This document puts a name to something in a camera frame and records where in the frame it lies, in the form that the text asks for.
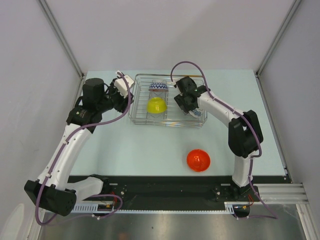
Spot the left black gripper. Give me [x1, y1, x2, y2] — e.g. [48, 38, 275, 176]
[96, 78, 134, 113]

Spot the blue white floral bowl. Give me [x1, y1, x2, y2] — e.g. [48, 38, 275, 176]
[188, 108, 204, 119]

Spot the yellow green bowl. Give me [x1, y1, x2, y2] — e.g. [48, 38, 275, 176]
[146, 97, 167, 114]

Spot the red patterned blue zigzag bowl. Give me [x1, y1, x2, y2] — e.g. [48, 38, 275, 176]
[148, 81, 169, 93]

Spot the orange bottom bowl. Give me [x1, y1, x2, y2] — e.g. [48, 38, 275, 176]
[186, 149, 211, 173]

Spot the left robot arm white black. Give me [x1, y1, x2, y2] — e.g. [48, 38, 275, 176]
[24, 71, 135, 216]

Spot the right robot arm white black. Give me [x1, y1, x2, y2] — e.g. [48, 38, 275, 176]
[171, 76, 264, 201]

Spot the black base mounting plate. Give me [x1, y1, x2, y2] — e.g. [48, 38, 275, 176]
[67, 174, 293, 211]

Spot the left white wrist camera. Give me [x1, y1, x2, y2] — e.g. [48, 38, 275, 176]
[114, 71, 135, 98]

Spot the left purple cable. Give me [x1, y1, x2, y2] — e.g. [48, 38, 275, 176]
[34, 71, 133, 226]

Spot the metal wire dish rack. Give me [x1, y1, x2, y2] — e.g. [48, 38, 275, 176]
[128, 73, 208, 127]

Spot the left aluminium corner post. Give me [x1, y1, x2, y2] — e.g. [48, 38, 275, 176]
[36, 0, 84, 79]

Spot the aluminium corner post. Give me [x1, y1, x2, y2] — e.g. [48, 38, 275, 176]
[36, 0, 84, 79]
[255, 0, 304, 76]

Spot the white slotted cable duct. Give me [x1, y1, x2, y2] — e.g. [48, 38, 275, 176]
[71, 202, 234, 214]

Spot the aluminium frame rail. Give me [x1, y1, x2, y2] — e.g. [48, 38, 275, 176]
[256, 183, 309, 205]

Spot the right aluminium corner post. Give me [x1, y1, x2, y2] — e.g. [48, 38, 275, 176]
[255, 0, 304, 76]

